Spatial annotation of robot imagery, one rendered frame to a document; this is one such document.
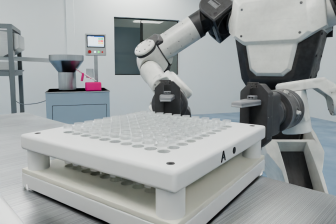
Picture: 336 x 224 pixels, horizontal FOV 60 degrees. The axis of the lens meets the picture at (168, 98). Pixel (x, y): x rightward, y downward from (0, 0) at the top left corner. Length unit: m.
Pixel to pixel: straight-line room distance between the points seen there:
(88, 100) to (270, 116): 2.64
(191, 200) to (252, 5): 0.71
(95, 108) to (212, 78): 3.84
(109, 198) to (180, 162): 0.09
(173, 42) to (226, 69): 5.64
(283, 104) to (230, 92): 6.11
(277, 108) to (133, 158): 0.37
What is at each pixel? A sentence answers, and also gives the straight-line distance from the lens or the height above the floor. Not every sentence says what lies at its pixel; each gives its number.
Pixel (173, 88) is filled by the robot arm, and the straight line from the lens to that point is 0.62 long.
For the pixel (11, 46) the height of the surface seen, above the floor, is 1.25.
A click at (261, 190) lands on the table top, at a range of 0.41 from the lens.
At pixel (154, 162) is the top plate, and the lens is 0.27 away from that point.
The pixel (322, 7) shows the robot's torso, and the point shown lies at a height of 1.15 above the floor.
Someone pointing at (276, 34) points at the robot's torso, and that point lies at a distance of 0.89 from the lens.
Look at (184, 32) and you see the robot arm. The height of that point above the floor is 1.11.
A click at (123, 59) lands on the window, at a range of 5.97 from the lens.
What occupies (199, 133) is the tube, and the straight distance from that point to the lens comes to 0.35.
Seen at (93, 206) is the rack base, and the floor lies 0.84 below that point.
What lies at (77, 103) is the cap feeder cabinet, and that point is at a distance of 3.09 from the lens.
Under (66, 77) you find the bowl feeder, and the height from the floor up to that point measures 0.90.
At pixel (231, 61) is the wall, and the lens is 6.71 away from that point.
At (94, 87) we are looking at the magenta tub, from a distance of 3.09.
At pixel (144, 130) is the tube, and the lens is 0.37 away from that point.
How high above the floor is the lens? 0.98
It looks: 6 degrees down
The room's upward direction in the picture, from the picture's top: straight up
